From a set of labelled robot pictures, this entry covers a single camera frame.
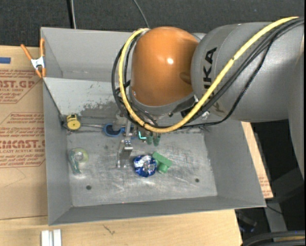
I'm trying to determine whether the brown cardboard board red print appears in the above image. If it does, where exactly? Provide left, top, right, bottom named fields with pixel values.
left=0, top=44, right=274, bottom=220

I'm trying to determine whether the green plastic block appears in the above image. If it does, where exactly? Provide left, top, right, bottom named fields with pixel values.
left=152, top=151, right=173, bottom=174

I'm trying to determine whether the grey metal bin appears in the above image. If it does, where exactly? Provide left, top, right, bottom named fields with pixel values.
left=39, top=26, right=268, bottom=227

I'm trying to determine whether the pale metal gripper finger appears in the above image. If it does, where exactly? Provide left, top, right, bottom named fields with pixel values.
left=123, top=139, right=134, bottom=169
left=116, top=141, right=125, bottom=169

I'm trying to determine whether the yellow round tape measure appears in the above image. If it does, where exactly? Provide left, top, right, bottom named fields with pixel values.
left=66, top=113, right=81, bottom=132

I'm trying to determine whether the blue plastic ring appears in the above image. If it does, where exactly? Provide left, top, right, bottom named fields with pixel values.
left=103, top=122, right=127, bottom=137

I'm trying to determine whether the blue and white crumpled ball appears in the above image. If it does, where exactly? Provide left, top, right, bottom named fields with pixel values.
left=133, top=154, right=158, bottom=178

